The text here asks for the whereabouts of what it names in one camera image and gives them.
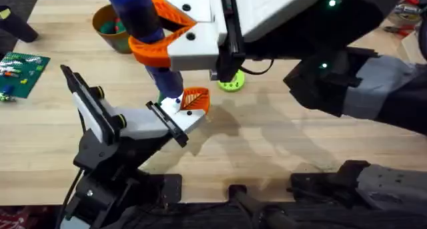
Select blue electric screwdriver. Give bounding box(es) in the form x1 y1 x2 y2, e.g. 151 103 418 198
101 0 185 103

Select green disc with holes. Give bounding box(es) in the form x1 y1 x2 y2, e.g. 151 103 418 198
217 69 246 93

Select brown tub with toys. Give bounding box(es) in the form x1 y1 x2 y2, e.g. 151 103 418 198
92 3 134 55

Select heap of tools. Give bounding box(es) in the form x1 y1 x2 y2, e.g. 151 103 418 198
388 0 427 26

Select green board with toy blocks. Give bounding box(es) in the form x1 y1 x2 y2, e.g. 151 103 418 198
0 51 51 103

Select black tool with yellow tag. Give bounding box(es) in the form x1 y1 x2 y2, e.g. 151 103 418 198
0 5 39 43

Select black cable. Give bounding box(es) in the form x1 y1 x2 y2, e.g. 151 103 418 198
239 57 275 76
55 110 88 229

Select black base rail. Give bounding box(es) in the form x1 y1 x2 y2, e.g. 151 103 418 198
133 184 427 229

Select red-handled pliers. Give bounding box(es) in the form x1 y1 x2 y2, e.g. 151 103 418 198
382 25 415 38

